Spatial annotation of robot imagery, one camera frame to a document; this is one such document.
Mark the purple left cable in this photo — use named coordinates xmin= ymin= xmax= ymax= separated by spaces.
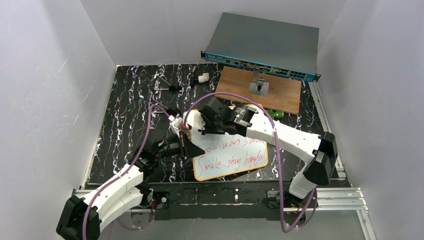
xmin=82 ymin=104 xmax=173 ymax=240

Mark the white black pipe fitting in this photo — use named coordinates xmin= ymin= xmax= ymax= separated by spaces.
xmin=189 ymin=72 xmax=210 ymax=86

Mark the brown wooden board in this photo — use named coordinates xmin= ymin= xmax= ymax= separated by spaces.
xmin=216 ymin=66 xmax=302 ymax=115

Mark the teal network switch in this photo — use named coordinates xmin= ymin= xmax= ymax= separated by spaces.
xmin=201 ymin=12 xmax=321 ymax=82

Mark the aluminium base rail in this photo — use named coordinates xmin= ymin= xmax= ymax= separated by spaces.
xmin=61 ymin=187 xmax=377 ymax=240

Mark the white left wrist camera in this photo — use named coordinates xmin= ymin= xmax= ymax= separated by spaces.
xmin=168 ymin=115 xmax=183 ymax=136

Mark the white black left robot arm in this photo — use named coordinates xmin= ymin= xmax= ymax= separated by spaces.
xmin=55 ymin=132 xmax=205 ymax=240

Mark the orange framed whiteboard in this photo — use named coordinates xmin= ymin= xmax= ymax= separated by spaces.
xmin=189 ymin=127 xmax=269 ymax=181

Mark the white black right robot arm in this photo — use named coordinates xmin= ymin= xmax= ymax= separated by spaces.
xmin=184 ymin=97 xmax=338 ymax=207

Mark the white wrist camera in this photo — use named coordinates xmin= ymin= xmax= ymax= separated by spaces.
xmin=183 ymin=109 xmax=206 ymax=131
xmin=168 ymin=115 xmax=183 ymax=136

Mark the grey metal bracket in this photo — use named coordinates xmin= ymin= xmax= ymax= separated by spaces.
xmin=249 ymin=70 xmax=269 ymax=97

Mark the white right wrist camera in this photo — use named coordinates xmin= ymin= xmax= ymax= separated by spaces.
xmin=183 ymin=109 xmax=206 ymax=131

